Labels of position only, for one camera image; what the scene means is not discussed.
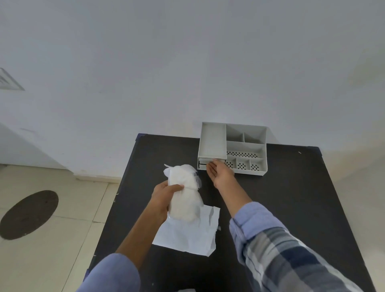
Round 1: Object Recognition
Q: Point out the person's right hand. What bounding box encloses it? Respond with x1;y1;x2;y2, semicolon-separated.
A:
207;160;239;191

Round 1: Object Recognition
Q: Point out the person's left hand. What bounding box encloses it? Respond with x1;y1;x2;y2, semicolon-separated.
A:
149;180;184;225

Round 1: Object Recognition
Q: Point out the bundle of clear plastic gloves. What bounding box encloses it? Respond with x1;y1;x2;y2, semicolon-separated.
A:
163;164;205;223

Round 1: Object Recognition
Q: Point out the grey plastic desk organizer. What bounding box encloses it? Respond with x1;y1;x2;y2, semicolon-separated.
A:
197;122;268;176

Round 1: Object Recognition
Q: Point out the white paper glove packet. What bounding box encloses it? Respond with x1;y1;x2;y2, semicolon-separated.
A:
152;204;221;257

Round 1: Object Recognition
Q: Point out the person's right forearm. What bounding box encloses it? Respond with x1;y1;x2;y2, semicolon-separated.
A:
219;181;366;292

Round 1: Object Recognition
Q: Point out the person's left forearm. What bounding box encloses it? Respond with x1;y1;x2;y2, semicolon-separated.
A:
77;202;168;292

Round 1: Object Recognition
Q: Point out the dark round floor cover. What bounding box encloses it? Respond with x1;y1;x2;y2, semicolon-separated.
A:
0;190;59;240

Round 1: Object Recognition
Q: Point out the white wall vent grille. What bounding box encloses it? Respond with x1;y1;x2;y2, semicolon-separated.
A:
0;68;25;91

